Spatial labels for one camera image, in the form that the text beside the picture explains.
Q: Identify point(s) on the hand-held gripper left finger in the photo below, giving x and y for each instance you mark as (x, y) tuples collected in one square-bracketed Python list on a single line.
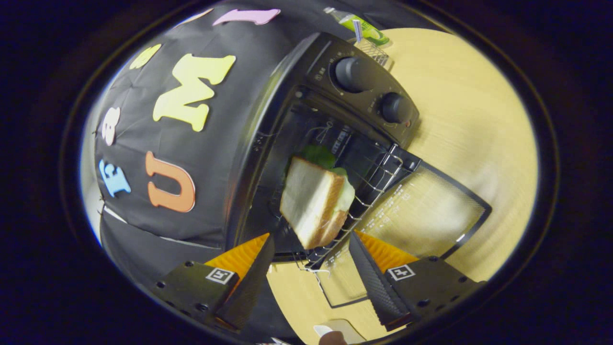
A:
[(251, 282)]

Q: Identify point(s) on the sandwich with lettuce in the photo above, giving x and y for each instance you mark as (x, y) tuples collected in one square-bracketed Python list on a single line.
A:
[(311, 201)]

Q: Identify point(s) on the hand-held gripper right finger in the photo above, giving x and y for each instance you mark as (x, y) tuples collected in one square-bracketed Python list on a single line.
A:
[(373, 282)]

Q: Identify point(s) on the clear bottle with green label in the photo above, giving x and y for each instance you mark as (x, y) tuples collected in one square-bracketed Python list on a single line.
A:
[(361, 26)]

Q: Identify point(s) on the white rectangular food tray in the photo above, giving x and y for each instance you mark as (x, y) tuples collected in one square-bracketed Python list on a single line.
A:
[(352, 330)]

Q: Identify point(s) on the black toaster oven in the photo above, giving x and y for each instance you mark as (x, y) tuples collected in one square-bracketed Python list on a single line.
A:
[(306, 62)]

